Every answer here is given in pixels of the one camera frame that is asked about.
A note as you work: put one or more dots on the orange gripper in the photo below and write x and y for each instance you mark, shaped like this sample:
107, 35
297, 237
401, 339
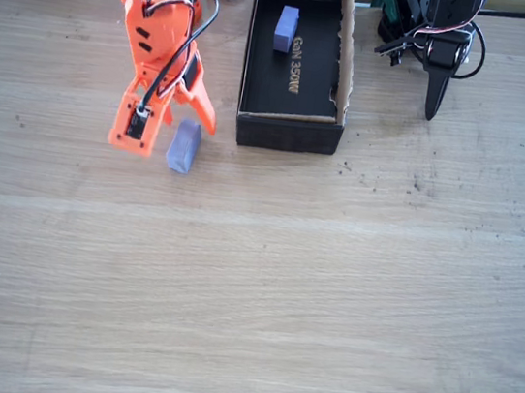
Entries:
192, 80

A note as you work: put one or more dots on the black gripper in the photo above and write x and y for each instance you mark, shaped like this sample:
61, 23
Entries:
439, 60

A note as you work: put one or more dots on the purple foam block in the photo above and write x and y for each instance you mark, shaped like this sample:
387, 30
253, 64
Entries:
286, 31
182, 148

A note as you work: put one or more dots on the black cardboard box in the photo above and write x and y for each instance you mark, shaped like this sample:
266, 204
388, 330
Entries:
286, 134

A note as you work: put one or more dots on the green table clamp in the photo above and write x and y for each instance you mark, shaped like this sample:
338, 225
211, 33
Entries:
385, 3

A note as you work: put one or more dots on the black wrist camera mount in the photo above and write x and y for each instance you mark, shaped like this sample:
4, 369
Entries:
391, 46

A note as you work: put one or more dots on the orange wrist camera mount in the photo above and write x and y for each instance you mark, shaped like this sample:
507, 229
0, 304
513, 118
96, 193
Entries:
118, 127

